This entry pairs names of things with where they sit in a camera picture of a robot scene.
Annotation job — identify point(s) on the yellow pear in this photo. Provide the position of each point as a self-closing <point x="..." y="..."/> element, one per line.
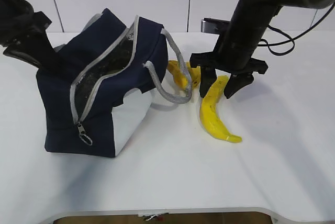
<point x="179" y="79"/>

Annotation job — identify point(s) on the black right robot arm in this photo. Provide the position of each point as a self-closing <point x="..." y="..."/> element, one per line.
<point x="238" y="39"/>

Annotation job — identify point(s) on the yellow banana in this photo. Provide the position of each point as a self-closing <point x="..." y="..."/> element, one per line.
<point x="208" y="112"/>

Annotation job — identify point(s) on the navy blue lunch bag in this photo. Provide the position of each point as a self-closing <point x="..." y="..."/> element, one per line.
<point x="115" y="72"/>

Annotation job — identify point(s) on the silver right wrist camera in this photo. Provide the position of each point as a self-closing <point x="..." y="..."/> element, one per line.
<point x="214" y="26"/>

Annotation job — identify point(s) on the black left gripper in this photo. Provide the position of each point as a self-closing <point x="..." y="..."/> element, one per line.
<point x="36" y="47"/>

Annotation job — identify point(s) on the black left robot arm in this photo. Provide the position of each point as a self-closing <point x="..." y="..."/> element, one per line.
<point x="13" y="8"/>

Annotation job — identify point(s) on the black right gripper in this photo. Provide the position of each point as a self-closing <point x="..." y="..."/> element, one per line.
<point x="226" y="57"/>

